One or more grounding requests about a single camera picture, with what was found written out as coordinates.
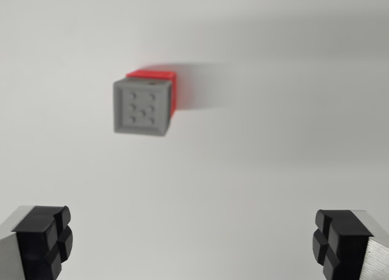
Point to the grey embossed cube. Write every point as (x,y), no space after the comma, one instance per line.
(141,108)

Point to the red embossed cube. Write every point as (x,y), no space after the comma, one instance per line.
(170,79)

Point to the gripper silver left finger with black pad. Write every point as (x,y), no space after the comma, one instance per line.
(36,240)

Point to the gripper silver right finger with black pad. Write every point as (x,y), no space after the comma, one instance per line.
(346,243)

